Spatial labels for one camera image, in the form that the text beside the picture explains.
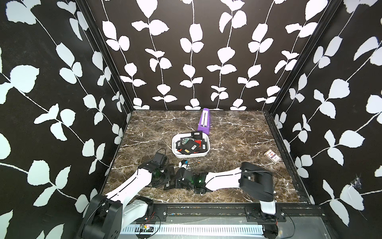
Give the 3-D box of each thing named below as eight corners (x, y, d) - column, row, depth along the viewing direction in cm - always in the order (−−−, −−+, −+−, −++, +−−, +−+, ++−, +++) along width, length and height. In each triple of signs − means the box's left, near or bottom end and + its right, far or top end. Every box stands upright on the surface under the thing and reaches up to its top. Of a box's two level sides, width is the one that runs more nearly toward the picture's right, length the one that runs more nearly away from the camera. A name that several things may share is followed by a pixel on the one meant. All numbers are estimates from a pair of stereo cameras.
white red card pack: (275, 165, 94) (276, 163, 92) (264, 154, 99) (265, 152, 97) (280, 160, 96) (282, 158, 94) (269, 150, 101) (270, 148, 99)
